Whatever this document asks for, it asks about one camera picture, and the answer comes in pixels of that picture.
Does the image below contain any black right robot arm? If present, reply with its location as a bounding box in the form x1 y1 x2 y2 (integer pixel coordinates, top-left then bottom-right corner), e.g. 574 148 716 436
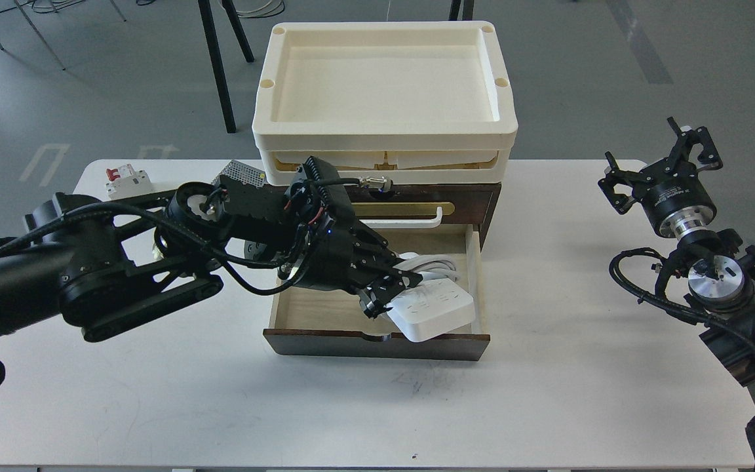
597 117 755 470

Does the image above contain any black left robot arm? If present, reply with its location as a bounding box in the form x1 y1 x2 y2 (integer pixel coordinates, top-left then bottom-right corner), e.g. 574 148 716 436
0 157 423 385

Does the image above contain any open wooden drawer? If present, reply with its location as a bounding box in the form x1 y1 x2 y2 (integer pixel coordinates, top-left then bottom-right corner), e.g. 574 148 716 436
263 224 491 361

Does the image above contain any white drawer handle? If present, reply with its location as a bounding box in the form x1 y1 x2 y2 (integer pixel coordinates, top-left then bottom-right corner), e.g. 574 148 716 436
361 206 444 229

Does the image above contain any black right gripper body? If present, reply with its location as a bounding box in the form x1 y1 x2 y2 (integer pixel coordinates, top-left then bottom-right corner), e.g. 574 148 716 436
637 159 717 227

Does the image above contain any white circuit breaker red switch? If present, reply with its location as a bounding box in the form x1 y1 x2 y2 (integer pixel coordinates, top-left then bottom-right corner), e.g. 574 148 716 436
105 164 155 200

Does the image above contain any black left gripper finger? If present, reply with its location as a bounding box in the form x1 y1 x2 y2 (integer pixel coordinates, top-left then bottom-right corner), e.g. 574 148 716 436
357 286 404 319
368 257 423 292

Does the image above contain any metal mesh power supply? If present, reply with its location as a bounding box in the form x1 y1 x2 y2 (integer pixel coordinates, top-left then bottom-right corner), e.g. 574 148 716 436
212 159 267 187

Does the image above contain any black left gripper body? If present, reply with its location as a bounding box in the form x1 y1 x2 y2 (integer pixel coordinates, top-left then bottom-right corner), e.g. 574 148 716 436
292 218 396 294

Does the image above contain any white power strip with cable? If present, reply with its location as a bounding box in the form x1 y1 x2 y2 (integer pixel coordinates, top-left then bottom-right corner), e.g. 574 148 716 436
387 252 476 342

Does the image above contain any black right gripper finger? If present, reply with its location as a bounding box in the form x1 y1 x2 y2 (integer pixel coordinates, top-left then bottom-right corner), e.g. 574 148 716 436
597 151 644 214
667 117 723 174

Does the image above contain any grey chair legs background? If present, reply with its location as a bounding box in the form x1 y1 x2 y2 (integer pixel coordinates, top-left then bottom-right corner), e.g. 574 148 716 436
0 0 126 71

